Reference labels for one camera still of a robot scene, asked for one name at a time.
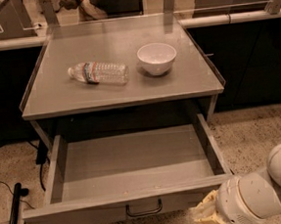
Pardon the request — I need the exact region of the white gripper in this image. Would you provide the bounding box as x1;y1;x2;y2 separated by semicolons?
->
192;170;281;224

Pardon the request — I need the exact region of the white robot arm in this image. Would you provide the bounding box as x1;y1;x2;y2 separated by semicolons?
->
193;144;281;224

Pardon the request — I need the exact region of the open grey top drawer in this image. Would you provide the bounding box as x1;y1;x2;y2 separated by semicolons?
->
23;114;231;224

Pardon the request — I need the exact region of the white ceramic bowl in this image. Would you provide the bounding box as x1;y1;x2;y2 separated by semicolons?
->
137;42;177;76

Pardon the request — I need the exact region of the grey cabinet desk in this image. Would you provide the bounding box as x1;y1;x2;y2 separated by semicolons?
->
11;8;231;155

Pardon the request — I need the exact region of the clear plastic water bottle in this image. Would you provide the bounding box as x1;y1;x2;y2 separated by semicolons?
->
68;62;129;85

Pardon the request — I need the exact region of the black pole stand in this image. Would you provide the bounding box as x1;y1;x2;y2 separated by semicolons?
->
9;183;28;224

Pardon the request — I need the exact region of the seated person in background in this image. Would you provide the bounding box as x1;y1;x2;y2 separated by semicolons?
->
59;0;143;22

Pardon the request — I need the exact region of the black drawer handle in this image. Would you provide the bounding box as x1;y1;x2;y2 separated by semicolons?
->
125;198;164;218

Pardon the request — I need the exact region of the white horizontal rail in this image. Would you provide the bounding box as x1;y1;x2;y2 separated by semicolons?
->
0;10;281;51

